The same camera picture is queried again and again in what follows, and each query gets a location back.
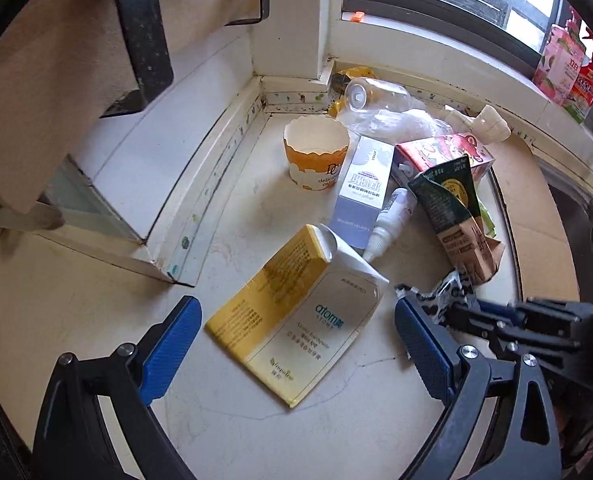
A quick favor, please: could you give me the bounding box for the black and white wrapper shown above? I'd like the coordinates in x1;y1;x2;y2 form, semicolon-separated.
406;269;479;321

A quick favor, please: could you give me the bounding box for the brown cardboard sheet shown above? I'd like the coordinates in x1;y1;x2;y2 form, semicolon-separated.
486;135;582;306

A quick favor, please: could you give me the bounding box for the wooden cutting board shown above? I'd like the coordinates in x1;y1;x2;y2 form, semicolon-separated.
0;0;272;216

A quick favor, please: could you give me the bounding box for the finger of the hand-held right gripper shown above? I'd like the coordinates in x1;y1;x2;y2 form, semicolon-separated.
443;300;584;361
476;297;593;331

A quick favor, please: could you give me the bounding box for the light green wrapper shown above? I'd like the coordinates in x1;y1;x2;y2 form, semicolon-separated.
479;197;499;241

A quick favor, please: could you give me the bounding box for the red printed carton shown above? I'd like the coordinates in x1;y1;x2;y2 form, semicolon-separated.
391;132;496;193

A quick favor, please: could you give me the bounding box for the black cutting board rack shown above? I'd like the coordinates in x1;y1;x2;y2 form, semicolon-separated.
99;0;272;120

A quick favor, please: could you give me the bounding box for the yellow wrapper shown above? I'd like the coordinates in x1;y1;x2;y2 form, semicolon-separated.
326;62;379;118

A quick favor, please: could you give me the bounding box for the green and brown crushed carton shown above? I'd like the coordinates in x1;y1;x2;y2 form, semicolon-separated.
407;156;506;286

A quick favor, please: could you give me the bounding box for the orange and white paper cup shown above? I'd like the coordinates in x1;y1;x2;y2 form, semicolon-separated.
282;116;351;192

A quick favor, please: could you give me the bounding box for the stainless steel sink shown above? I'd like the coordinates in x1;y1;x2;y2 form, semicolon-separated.
539;155;593;311

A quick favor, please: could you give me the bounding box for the clear plastic bottle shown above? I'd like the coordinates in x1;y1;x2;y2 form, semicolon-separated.
343;76;412;113

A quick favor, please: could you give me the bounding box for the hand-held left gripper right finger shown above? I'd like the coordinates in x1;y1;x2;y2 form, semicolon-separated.
394;298;563;480

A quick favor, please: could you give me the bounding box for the clear plastic bag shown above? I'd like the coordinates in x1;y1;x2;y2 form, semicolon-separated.
336;100;457;141

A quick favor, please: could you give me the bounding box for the purple and white box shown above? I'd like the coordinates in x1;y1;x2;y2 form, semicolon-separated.
329;135;396;251

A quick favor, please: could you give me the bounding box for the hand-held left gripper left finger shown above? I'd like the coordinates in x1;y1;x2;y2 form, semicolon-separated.
32;296;203;480

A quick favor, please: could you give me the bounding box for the pink refill pouch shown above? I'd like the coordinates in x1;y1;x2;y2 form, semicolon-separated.
532;7;588;106

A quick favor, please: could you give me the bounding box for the white dropper bottle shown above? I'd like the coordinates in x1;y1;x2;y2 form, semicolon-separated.
362;187;418;263

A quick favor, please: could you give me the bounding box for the white paper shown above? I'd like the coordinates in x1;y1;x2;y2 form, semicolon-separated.
443;104;512;143

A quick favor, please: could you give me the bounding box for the yellow and white carton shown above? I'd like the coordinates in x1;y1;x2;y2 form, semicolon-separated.
204;224;391;408

